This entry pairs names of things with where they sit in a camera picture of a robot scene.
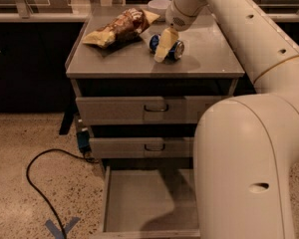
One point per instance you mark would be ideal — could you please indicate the bottom grey open drawer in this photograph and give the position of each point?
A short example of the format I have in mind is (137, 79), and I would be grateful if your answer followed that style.
(148, 203)

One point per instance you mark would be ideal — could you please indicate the white bowl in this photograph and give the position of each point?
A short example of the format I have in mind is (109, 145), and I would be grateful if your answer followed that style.
(158, 8)

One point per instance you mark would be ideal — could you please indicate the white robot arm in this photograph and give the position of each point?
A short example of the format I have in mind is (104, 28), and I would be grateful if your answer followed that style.
(245, 146)

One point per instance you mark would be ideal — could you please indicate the dark counter with ledge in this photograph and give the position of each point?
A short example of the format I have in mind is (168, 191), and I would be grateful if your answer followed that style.
(39, 60)

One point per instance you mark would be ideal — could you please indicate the brown yellow chip bag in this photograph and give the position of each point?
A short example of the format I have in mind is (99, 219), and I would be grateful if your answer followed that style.
(125, 27)

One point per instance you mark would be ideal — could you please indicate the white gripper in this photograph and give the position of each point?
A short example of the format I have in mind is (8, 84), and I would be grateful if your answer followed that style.
(174, 17)

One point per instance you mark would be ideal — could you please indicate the grey drawer cabinet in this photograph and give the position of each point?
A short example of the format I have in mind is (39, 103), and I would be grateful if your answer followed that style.
(145, 130)

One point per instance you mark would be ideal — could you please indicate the middle grey drawer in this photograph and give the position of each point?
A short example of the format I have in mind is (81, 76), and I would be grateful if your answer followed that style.
(141, 147)

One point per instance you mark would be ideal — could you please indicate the blue power box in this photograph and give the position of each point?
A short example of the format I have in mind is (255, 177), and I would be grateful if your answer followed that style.
(83, 141)

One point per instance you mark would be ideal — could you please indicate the top grey drawer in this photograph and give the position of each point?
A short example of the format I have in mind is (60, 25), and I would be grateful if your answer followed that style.
(143, 110)

